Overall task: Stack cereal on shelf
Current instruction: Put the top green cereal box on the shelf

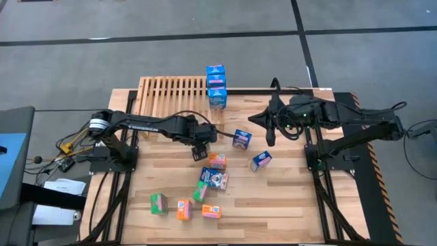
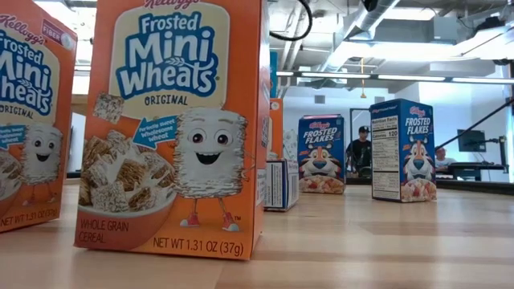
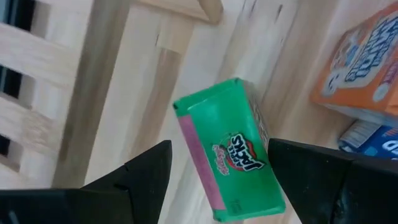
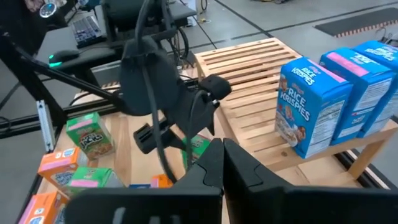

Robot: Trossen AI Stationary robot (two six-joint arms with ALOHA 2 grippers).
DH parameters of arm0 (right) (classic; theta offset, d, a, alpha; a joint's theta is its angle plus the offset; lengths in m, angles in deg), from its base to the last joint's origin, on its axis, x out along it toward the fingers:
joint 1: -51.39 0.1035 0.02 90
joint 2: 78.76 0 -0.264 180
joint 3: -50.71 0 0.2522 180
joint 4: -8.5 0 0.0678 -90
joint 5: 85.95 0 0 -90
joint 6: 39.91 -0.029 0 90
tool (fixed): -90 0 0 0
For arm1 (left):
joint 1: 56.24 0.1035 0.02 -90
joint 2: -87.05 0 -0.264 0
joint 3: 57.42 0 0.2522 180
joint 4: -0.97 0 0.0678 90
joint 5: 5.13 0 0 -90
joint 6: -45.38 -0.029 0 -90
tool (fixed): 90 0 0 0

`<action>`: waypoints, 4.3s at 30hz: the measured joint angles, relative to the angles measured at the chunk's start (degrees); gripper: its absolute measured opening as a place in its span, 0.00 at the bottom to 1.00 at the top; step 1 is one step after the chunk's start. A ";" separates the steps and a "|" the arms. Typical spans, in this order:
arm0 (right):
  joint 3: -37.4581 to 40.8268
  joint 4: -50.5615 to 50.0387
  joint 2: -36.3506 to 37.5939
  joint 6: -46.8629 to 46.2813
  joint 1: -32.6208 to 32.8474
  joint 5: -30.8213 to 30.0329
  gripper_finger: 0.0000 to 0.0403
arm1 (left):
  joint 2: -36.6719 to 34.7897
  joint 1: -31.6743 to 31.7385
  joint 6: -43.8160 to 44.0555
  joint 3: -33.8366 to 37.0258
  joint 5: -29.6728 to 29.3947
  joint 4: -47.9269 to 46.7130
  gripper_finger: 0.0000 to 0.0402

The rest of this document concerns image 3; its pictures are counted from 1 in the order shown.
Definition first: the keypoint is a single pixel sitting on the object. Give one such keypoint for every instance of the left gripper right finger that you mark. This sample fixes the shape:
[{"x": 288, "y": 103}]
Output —
[{"x": 326, "y": 186}]

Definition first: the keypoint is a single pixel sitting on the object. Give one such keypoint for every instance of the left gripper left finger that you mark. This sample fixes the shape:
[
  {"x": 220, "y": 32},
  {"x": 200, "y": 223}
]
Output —
[{"x": 93, "y": 205}]

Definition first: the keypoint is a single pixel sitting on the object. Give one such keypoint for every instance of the blue Frosted Flakes box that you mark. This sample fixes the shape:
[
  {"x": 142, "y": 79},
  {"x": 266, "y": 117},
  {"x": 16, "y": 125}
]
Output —
[{"x": 373, "y": 140}]

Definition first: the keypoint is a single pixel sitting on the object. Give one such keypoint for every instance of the green Apple Jacks box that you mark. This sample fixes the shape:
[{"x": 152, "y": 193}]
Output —
[{"x": 230, "y": 155}]

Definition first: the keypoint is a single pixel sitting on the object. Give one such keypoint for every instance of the orange Mini Wheats box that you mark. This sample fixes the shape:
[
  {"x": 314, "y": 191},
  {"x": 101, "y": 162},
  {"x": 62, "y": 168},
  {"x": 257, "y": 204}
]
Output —
[{"x": 357, "y": 62}]

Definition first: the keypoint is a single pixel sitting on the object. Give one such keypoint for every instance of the wooden slatted shelf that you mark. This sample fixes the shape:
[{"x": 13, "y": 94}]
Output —
[{"x": 93, "y": 77}]

